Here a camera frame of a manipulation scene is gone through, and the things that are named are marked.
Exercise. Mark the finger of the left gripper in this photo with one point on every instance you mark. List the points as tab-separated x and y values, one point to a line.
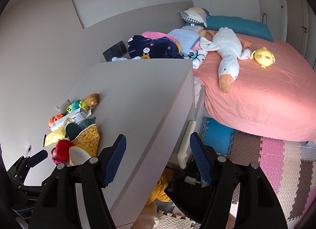
37	158

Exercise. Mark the patchwork checkered pillow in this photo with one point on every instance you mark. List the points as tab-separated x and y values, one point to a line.
195	15

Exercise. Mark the white barcode carton box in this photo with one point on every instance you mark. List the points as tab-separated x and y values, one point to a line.
76	116

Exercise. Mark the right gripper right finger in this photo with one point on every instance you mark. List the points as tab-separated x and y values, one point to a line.
200	156

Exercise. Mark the white sock with face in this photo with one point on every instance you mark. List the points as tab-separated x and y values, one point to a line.
197	57

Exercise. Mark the light blue knitted blanket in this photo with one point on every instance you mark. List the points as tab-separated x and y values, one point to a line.
186	38

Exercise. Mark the colourful foam floor mat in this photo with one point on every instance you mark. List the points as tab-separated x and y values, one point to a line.
257	182

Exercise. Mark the grey desk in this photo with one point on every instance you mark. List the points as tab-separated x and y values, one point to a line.
148	101

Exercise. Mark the yellow chick plush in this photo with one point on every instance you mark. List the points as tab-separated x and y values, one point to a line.
263	57

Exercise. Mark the black wall socket panel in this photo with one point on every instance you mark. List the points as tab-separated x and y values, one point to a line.
117	50

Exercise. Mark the white goose plush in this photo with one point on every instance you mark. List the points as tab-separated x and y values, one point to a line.
224	49

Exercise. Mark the yellow popcorn snack bag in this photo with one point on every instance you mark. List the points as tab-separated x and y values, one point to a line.
88	140

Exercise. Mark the blue green frog toy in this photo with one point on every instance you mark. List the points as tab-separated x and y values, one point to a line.
76	105

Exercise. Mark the orange crab toy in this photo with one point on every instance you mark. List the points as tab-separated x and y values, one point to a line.
54	119

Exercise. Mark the white door with handle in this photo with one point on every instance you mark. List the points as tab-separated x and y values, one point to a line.
287	20

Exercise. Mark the yellow cloth under desk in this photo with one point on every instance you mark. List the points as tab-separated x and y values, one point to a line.
159	189

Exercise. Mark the pink bed sheet mattress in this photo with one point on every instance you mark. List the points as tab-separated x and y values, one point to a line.
276	102

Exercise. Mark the cream desk drawer handle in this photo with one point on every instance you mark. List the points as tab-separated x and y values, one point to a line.
182	151

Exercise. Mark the navy rabbit blanket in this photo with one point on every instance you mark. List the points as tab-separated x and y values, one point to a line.
146	48

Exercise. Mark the red plush doll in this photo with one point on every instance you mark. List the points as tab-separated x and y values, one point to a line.
60	153

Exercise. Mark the dark teal wrapper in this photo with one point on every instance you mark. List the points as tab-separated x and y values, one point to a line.
73	129

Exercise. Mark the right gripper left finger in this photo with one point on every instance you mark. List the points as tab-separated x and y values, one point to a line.
111	159

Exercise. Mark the teal pillow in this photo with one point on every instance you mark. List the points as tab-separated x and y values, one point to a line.
240	25

